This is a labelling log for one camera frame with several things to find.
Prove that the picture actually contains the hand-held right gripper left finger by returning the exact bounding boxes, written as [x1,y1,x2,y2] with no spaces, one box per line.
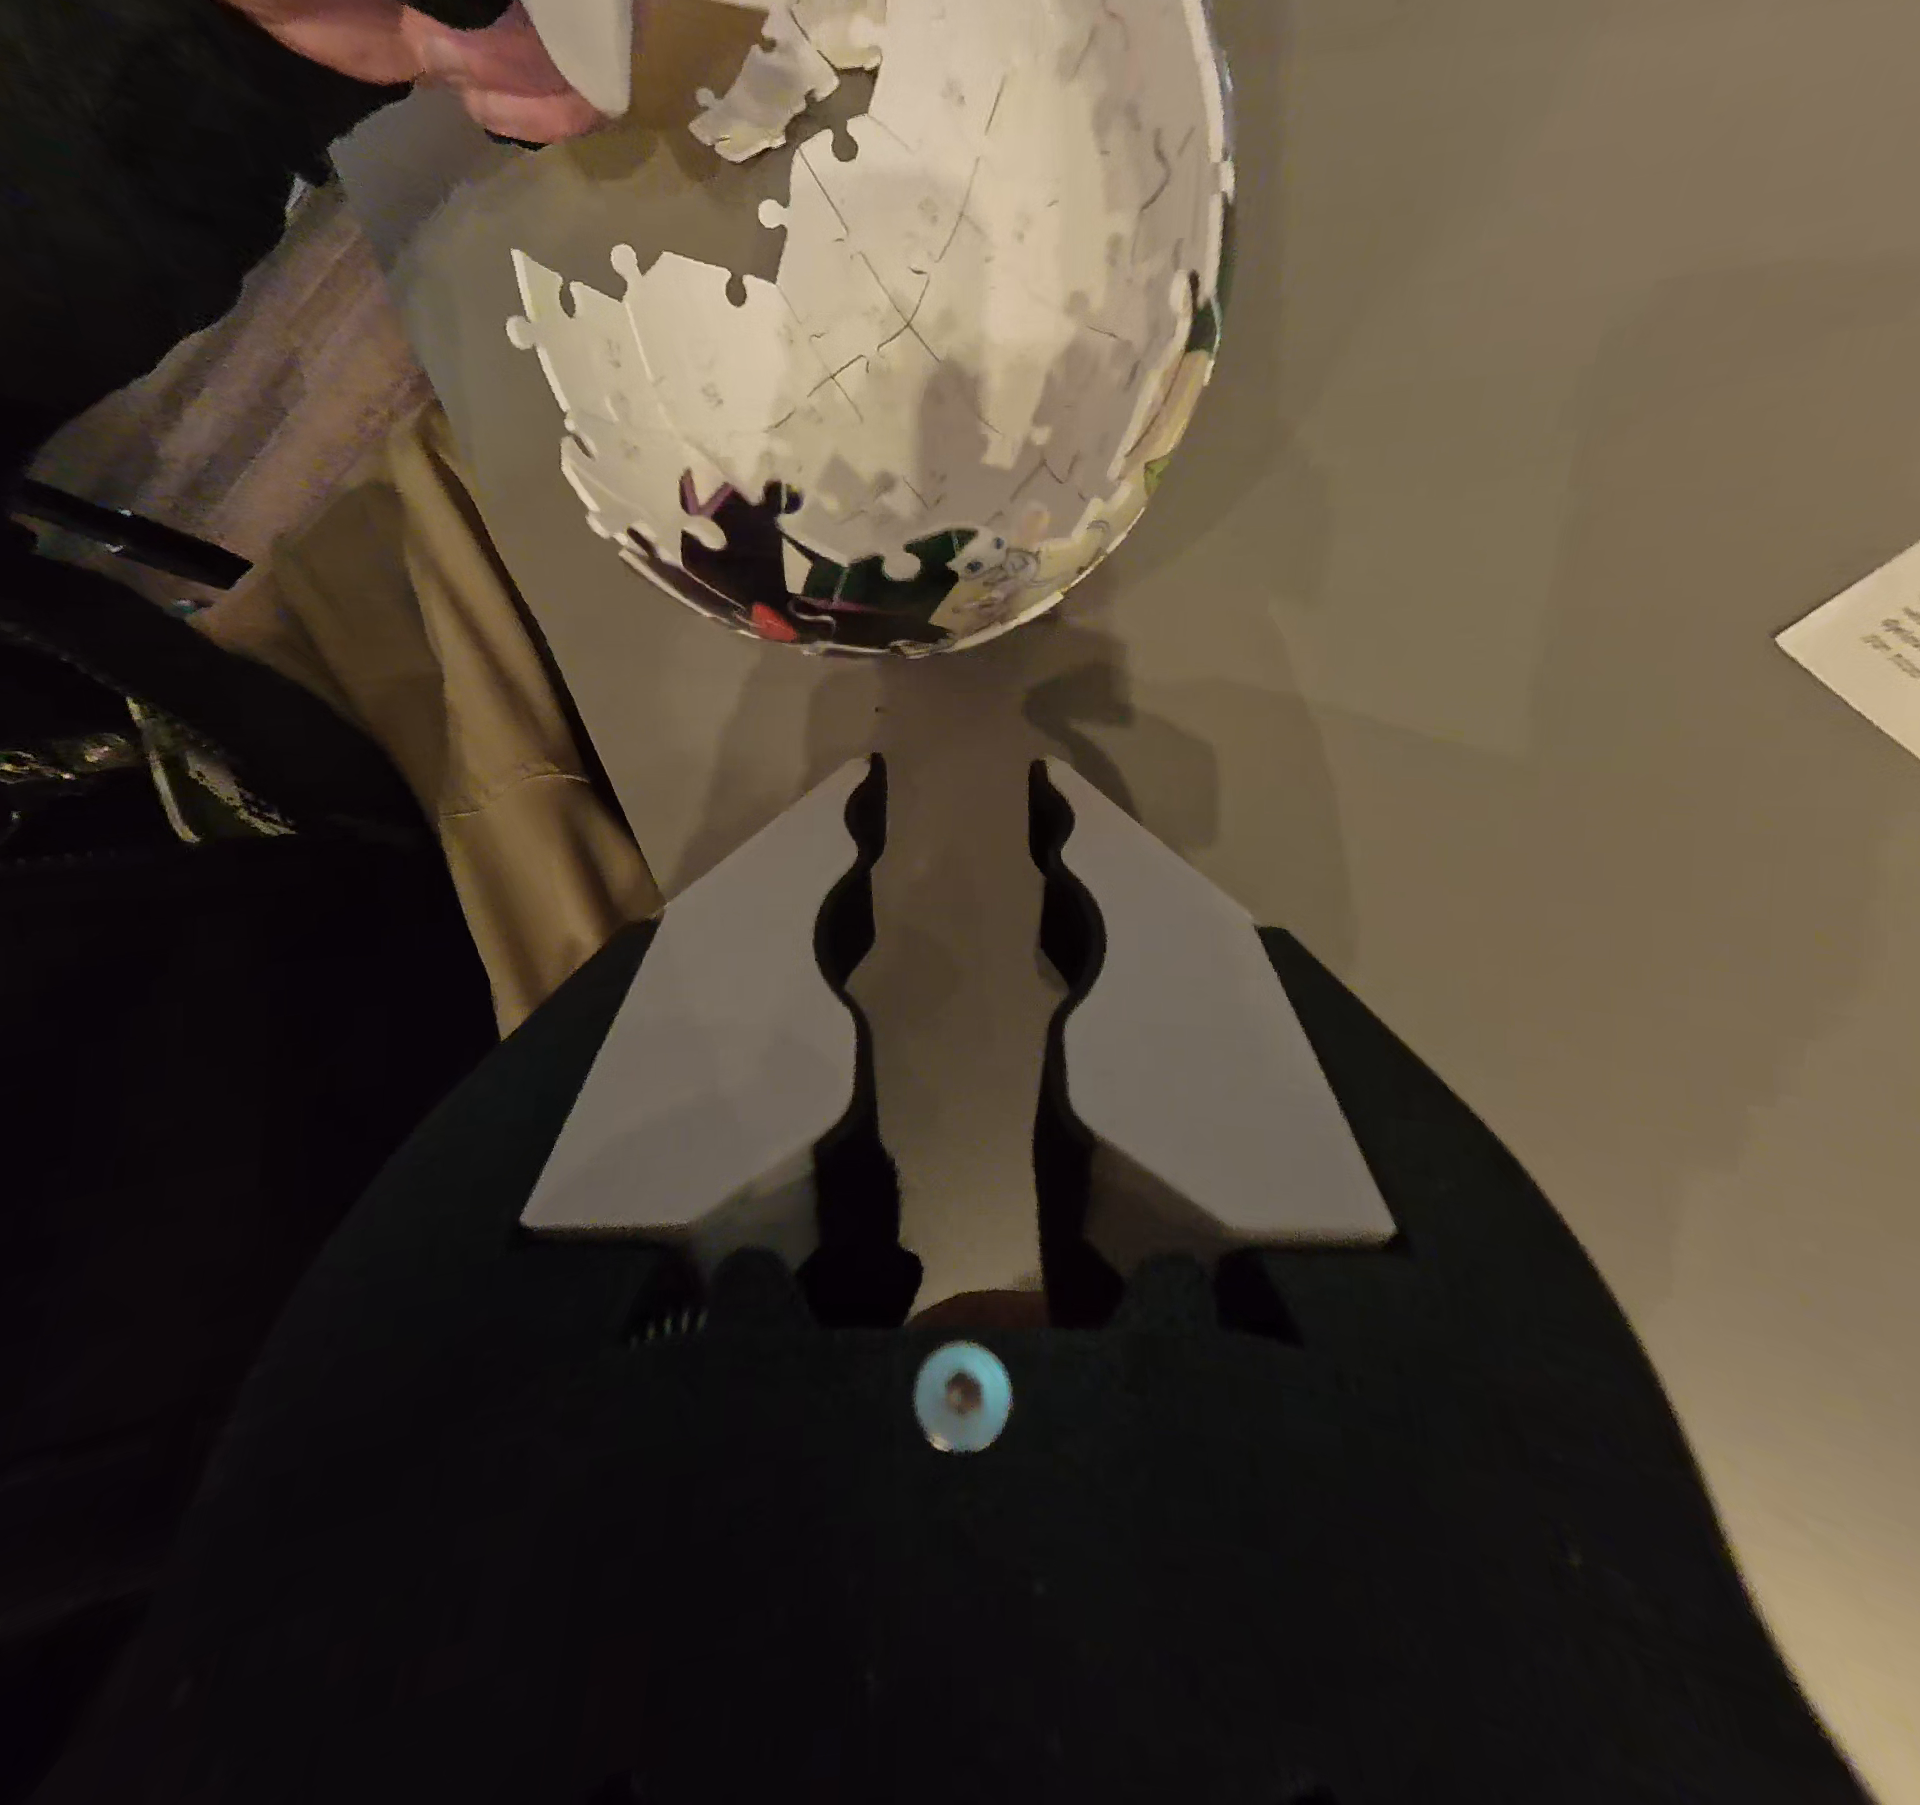
[518,752,923,1327]

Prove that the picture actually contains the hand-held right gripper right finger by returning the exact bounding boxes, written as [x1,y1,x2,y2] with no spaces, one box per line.
[1028,760,1399,1327]

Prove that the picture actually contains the colourful puzzle piece chunk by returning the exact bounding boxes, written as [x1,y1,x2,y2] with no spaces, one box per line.
[692,0,891,167]

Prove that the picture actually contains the partly built puzzle ball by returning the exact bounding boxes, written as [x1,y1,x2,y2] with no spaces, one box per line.
[508,0,1239,659]

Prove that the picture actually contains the person's left forearm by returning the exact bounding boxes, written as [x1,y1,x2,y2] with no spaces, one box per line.
[0,0,395,398]

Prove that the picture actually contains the person's leg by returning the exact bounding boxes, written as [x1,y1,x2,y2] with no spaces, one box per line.
[195,395,661,1033]

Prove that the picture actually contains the dark glossy object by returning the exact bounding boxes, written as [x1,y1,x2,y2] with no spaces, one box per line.
[0,605,452,847]

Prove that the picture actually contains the white instruction leaflet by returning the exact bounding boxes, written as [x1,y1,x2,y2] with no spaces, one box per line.
[1775,541,1920,764]

